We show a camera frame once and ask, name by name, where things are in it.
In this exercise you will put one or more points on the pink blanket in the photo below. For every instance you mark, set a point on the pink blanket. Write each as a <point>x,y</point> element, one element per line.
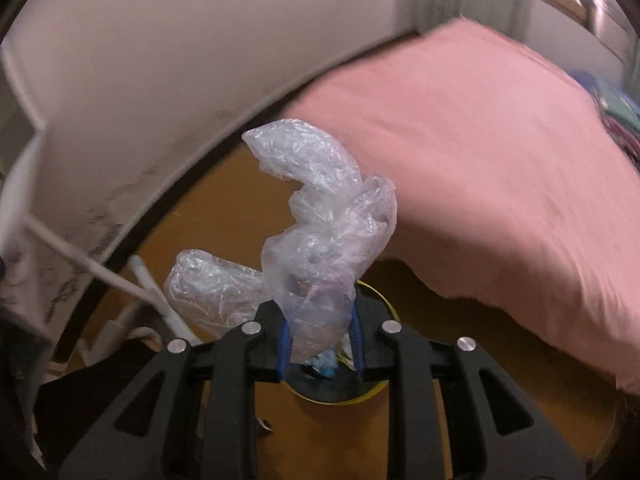
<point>475,185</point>

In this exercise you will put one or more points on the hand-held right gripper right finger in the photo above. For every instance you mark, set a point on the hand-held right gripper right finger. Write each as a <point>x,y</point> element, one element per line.
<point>356,342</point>

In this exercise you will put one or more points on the multicoloured cloth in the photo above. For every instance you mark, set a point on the multicoloured cloth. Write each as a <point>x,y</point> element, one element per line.
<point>617,115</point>

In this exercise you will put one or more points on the round yellow-rimmed bin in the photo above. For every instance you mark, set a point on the round yellow-rimmed bin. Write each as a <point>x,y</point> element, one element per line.
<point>325,392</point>

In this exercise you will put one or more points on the blue white wrapper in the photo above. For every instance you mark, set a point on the blue white wrapper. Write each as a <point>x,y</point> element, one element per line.
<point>327,362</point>

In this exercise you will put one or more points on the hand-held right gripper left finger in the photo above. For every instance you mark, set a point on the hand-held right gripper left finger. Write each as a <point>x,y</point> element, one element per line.
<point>282,352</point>

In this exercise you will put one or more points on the clear plastic bag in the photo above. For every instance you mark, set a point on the clear plastic bag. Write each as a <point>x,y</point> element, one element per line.
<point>325,240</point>
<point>215,290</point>

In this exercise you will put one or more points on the white tube frame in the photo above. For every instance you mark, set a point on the white tube frame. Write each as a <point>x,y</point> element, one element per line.
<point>120,280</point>

